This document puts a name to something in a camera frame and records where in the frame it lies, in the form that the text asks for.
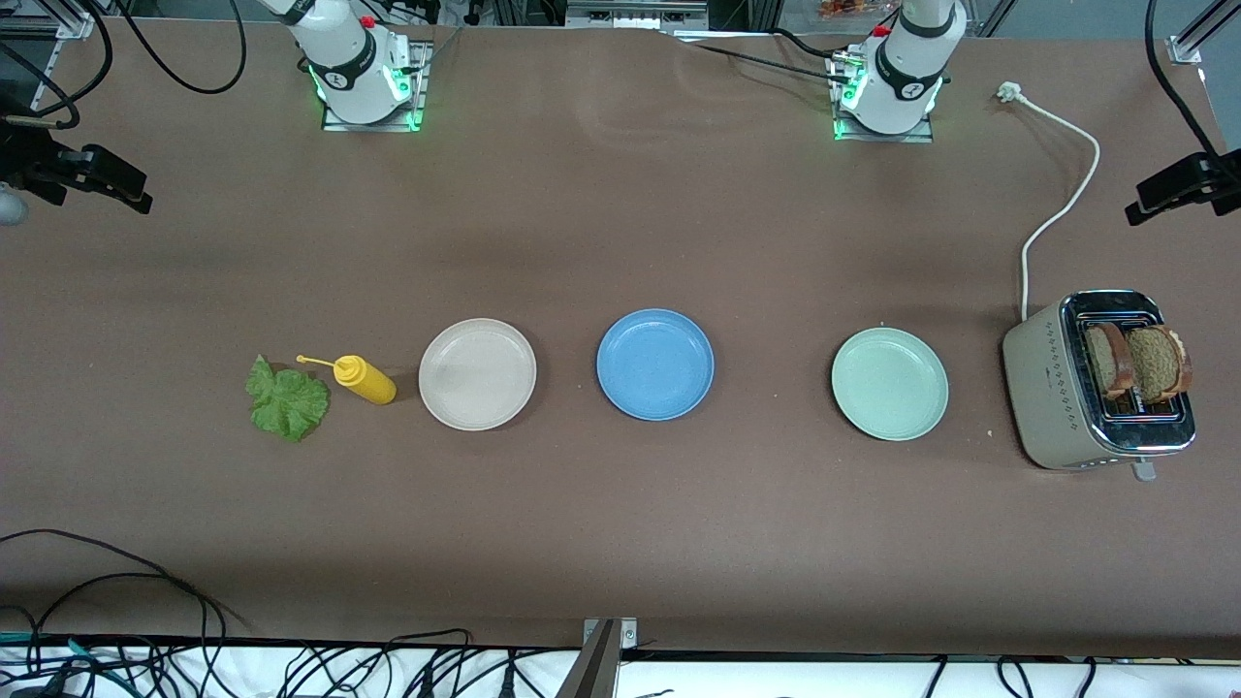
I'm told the brown bread slice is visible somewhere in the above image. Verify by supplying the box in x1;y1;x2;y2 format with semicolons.
1125;325;1193;405
1083;323;1135;399

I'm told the green lettuce leaf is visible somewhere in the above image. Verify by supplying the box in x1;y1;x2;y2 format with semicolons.
244;354;332;444

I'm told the yellow squeeze sauce bottle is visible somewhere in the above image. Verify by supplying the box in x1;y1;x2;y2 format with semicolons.
296;354;398;405

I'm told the mint green plate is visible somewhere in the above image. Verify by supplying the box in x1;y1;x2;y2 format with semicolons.
831;327;950;442

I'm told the beige plate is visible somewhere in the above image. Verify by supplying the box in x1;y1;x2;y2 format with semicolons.
418;318;538;431

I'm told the blue plate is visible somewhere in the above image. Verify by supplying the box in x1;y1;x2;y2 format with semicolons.
595;308;716;423

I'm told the beige chrome two-slot toaster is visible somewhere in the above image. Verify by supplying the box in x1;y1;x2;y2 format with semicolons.
1002;289;1197;483

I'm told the aluminium frame rail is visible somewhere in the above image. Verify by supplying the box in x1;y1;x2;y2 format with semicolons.
1168;0;1241;65
0;0;98;112

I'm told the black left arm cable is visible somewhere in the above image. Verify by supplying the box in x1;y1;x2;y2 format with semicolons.
1145;0;1227;161

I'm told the white toaster power cable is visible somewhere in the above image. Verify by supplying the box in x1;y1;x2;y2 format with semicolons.
997;81;1103;323

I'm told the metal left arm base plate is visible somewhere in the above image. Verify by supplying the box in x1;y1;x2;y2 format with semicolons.
829;48;937;144

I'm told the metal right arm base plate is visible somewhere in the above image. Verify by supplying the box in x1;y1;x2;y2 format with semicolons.
322;41;432;133

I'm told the black cable loop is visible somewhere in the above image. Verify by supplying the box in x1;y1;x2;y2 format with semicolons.
0;528;251;646

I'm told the black arm base cable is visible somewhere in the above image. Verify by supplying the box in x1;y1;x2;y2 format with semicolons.
679;27;859;86

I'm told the tangled black cable bundle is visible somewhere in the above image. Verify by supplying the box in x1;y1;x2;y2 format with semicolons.
0;628;583;698

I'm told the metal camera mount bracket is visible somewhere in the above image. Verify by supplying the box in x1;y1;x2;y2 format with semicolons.
555;618;639;698

